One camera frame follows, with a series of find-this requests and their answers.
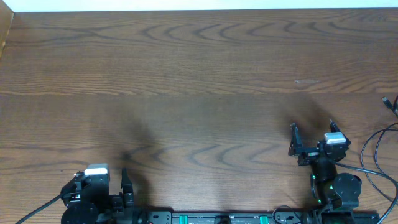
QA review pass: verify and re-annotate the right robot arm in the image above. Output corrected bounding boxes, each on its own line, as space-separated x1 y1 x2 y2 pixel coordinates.
288 121 362 223

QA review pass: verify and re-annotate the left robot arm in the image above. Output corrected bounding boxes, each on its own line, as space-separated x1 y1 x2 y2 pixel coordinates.
61 166 139 224

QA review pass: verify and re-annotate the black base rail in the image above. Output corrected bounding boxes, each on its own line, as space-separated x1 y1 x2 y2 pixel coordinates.
131 205 379 224

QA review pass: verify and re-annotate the black USB cable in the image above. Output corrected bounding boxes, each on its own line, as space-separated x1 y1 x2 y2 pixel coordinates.
381 95 398 118
359 121 398 203

